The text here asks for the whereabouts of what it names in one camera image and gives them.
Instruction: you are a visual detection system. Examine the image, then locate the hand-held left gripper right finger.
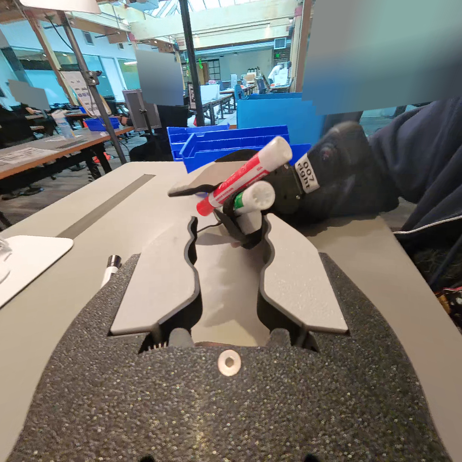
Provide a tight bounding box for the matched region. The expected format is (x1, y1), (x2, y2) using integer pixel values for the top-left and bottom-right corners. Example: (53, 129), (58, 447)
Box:
(258, 215), (349, 335)

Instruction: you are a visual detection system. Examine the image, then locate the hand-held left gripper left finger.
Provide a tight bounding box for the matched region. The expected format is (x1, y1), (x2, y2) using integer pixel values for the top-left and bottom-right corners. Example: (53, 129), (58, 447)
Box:
(110, 215), (203, 336)

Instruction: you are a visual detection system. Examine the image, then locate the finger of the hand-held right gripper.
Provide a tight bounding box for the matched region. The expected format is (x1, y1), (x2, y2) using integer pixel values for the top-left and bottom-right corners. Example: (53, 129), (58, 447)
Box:
(237, 210), (265, 238)
(168, 160), (247, 199)

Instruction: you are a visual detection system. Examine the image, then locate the black velcro strap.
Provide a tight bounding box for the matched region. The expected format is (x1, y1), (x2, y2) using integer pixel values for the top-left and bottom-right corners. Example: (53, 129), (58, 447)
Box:
(215, 208), (268, 250)

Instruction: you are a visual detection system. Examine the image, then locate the green marker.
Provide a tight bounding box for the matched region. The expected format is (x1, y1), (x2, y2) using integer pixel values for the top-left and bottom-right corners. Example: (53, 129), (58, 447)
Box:
(233, 181), (277, 214)

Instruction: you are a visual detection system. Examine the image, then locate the red marker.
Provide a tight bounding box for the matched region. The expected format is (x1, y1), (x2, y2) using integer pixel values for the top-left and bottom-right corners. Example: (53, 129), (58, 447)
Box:
(197, 136), (294, 217)

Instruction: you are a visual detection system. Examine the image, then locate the black marker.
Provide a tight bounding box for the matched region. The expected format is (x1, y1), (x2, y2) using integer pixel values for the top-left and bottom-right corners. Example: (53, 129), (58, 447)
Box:
(101, 254), (122, 290)

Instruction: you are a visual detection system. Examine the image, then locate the large blue plastic bin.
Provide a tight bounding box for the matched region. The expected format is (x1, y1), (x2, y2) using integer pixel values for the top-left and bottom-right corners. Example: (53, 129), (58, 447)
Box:
(168, 125), (313, 174)

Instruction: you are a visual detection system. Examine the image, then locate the black table mat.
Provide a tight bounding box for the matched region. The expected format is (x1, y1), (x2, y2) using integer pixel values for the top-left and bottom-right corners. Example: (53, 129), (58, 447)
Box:
(58, 173), (156, 241)

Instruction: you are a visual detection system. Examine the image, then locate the small blue bin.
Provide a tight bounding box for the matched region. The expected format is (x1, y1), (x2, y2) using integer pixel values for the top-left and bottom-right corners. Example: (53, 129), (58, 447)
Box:
(83, 116), (124, 133)

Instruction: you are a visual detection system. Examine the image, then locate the wooden work table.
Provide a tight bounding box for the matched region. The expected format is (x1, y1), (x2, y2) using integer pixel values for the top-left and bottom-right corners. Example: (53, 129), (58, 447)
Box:
(0, 127), (135, 199)

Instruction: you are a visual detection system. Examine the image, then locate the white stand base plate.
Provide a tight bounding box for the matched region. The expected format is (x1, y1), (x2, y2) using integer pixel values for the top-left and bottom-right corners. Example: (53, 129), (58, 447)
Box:
(0, 0), (128, 309)

